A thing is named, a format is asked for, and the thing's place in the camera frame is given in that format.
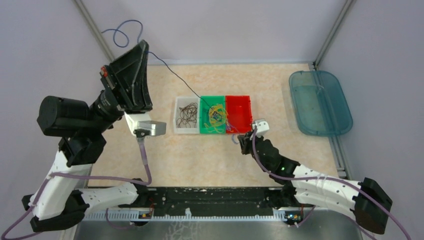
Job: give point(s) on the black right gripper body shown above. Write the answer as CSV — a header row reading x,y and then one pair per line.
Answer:
x,y
247,147

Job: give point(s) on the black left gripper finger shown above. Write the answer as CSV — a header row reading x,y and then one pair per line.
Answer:
x,y
140,91
130,57

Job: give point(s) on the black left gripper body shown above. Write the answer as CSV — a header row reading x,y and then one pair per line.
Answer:
x,y
107,78

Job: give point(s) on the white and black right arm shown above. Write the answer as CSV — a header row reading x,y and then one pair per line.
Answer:
x,y
364,201

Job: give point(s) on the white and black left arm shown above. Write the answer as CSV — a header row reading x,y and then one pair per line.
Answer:
x,y
59,204

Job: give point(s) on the red plastic bin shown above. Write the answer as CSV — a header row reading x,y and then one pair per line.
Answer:
x,y
239,114

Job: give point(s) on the white plastic bin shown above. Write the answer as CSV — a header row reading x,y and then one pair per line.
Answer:
x,y
186,116

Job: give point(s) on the green plastic bin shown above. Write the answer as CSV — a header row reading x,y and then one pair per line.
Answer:
x,y
212,115

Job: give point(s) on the teal transparent plastic basin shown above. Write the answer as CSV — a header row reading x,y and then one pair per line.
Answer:
x,y
319,104

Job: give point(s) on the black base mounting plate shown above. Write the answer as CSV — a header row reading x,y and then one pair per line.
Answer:
x,y
215,201

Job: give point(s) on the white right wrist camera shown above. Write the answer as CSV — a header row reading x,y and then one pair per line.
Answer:
x,y
261,126

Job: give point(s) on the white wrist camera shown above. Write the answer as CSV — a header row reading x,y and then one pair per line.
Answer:
x,y
141,125
261,126

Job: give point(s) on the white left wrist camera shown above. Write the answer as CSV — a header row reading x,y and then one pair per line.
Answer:
x,y
141,125

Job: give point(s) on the white slotted cable duct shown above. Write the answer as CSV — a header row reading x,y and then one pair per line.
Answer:
x,y
134,216

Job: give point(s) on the right aluminium frame post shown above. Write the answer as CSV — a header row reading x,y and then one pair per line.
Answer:
x,y
336,27

